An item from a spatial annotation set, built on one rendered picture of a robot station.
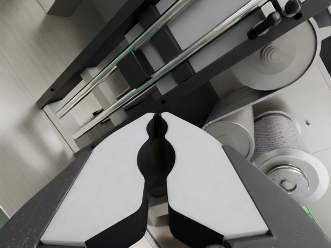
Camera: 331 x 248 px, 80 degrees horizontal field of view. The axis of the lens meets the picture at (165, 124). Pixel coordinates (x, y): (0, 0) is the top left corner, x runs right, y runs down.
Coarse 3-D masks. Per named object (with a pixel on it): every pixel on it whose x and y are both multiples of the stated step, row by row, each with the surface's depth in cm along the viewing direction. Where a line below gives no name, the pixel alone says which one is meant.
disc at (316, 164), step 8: (264, 152) 42; (272, 152) 41; (280, 152) 41; (288, 152) 40; (296, 152) 40; (304, 152) 39; (256, 160) 43; (264, 160) 43; (312, 160) 39; (320, 168) 39; (320, 176) 39; (328, 176) 39; (320, 184) 40; (328, 184) 40; (320, 192) 41; (304, 200) 42; (312, 200) 42
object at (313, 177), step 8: (272, 160) 42; (280, 160) 41; (288, 160) 40; (296, 160) 40; (304, 160) 39; (264, 168) 43; (304, 168) 40; (312, 168) 39; (312, 176) 40; (312, 184) 40; (312, 192) 41; (296, 200) 43
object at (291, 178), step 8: (272, 168) 42; (280, 168) 40; (288, 168) 40; (296, 168) 40; (272, 176) 41; (280, 176) 40; (288, 176) 40; (296, 176) 39; (304, 176) 39; (280, 184) 41; (288, 184) 40; (296, 184) 40; (304, 184) 39; (296, 192) 40; (304, 192) 40
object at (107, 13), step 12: (96, 0) 79; (108, 0) 77; (120, 0) 76; (108, 12) 79; (204, 84) 75; (156, 96) 84; (192, 96) 78; (204, 96) 77; (216, 96) 75; (168, 108) 84; (180, 108) 82; (192, 108) 80; (204, 108) 78; (192, 120) 82; (204, 120) 80
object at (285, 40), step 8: (280, 40) 30; (288, 40) 30; (288, 48) 30; (256, 56) 32; (288, 56) 31; (256, 64) 33; (264, 64) 32; (280, 64) 31; (288, 64) 31; (264, 72) 33; (272, 72) 32
